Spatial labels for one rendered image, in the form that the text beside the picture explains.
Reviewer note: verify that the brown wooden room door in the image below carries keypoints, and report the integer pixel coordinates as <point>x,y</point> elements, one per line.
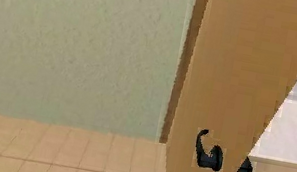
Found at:
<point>243,73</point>

